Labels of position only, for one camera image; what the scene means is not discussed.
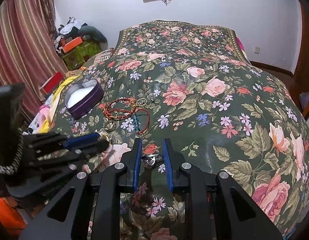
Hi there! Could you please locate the red cord blue bead bracelet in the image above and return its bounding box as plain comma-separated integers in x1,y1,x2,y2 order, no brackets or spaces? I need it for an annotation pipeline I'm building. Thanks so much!
130,108,151,135

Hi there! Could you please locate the purple heart-shaped tin box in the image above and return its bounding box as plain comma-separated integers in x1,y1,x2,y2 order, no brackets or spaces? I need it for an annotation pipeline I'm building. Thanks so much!
64,79,104,120

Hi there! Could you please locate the gold charm ring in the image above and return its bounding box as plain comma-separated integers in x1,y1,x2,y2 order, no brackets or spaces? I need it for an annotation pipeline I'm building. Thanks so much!
135,97,156,108

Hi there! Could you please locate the yellow blanket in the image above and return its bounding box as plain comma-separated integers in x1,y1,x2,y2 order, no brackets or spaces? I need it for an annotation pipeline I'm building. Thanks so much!
38,75,79,133

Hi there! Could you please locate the red white box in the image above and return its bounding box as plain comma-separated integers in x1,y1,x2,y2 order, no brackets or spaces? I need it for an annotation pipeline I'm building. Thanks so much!
39,72,64,96

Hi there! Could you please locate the green patterned box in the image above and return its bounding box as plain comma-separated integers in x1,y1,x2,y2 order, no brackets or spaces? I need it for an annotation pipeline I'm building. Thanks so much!
62,41,101,70

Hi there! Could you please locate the striped pink curtain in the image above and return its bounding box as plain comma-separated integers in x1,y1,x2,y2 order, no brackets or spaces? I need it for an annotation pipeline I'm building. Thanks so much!
0,0,67,119

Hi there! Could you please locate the orange box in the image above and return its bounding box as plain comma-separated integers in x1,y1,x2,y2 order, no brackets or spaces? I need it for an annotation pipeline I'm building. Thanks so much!
62,37,83,53

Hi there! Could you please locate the striped patterned quilt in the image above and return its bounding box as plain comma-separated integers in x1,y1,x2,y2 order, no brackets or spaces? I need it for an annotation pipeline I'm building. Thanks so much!
93,48,114,65

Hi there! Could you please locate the floral green bedspread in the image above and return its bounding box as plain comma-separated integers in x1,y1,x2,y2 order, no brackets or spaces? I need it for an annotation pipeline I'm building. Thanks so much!
50,21,309,239

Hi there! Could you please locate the pile of clothes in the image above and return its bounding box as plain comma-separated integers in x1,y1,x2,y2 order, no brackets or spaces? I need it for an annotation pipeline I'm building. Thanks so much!
53,17,87,46

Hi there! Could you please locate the dark green cushion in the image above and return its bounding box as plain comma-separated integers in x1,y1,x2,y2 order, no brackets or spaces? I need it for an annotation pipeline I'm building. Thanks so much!
77,25,107,43

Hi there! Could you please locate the wooden door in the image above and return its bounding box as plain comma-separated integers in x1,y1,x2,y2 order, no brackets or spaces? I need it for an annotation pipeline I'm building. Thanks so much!
293,5,309,120

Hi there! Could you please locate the silver chain strap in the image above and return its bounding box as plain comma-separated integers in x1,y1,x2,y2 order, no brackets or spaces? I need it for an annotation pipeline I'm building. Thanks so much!
0,127,24,175

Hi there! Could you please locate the white wall socket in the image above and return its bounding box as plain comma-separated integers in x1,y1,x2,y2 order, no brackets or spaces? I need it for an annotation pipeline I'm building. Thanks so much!
254,47,260,54

